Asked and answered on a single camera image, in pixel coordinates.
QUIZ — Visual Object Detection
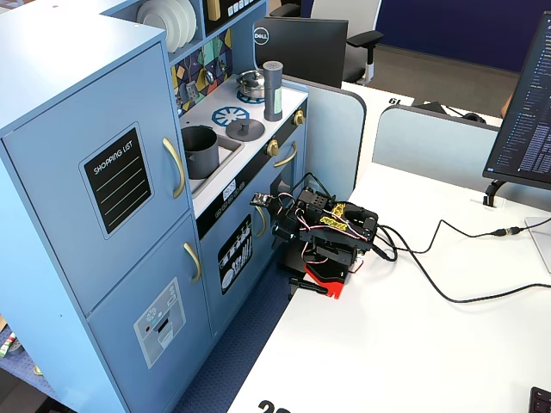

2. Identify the gold oven door handle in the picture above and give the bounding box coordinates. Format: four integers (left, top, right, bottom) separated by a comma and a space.
273, 140, 299, 169

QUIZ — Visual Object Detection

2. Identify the gold dishwasher door handle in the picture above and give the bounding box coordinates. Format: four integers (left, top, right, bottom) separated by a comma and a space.
254, 206, 268, 239

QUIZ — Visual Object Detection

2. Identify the monitor with lit screen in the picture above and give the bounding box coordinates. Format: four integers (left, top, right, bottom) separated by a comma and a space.
481, 10, 551, 193

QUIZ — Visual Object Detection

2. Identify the black camera cable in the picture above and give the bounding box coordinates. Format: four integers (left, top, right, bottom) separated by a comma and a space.
290, 171, 337, 207

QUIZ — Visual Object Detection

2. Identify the black keyboard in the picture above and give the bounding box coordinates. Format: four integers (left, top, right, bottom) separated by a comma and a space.
528, 385, 551, 413

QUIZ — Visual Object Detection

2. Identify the thick black cable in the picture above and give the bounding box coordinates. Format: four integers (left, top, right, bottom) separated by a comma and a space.
374, 223, 551, 305

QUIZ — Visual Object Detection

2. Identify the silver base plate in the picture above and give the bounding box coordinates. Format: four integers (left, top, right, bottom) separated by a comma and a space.
523, 214, 551, 274

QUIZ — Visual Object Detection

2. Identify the black table clamp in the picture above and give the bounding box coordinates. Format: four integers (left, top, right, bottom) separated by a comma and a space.
288, 276, 329, 296

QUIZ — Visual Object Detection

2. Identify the light blue desk divider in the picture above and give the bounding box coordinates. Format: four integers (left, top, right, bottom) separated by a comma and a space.
372, 105, 503, 190
282, 75, 368, 203

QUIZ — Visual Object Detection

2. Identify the white plate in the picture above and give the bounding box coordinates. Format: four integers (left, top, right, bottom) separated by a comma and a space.
148, 0, 182, 51
136, 7, 167, 53
165, 0, 199, 46

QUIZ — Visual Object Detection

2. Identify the gray plastic pot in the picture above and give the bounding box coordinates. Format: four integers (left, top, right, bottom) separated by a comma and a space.
180, 124, 221, 181

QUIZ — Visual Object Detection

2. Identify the steel pot with lid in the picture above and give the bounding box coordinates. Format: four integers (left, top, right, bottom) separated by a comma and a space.
235, 69, 266, 101

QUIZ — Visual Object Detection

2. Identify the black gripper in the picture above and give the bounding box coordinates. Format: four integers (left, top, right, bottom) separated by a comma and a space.
271, 198, 307, 250

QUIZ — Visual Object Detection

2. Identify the gray pot lid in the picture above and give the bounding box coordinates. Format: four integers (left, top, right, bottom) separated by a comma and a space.
226, 118, 266, 142

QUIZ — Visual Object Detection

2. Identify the thin black cable with connector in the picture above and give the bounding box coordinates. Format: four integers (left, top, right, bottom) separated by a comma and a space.
378, 218, 529, 263

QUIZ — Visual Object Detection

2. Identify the black and white office chair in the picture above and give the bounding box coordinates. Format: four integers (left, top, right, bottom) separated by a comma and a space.
269, 0, 385, 85

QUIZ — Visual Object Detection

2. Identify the red robot base mount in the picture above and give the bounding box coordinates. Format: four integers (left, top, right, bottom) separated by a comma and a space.
303, 262, 350, 300

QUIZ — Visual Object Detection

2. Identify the steel slotted spatula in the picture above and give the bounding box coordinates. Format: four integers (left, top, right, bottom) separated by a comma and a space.
184, 58, 201, 104

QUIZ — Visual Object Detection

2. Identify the black Dell monitor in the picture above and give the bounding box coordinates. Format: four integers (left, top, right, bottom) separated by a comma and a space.
252, 16, 349, 89

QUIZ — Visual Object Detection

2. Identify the gray toy sink basin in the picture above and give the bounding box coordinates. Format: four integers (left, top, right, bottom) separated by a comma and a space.
184, 132, 247, 197

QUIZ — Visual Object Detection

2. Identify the dark flat desk object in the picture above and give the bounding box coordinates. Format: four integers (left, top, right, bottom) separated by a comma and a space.
412, 101, 449, 117

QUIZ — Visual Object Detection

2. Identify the blue toy kitchen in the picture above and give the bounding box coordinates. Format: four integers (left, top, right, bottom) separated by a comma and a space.
0, 0, 312, 413

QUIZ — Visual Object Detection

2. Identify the gold fridge door handle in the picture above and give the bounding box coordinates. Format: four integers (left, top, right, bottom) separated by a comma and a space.
162, 136, 187, 200
183, 242, 203, 285

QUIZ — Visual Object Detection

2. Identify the steel hanging spoon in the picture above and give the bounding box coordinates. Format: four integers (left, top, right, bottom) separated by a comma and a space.
201, 53, 216, 86

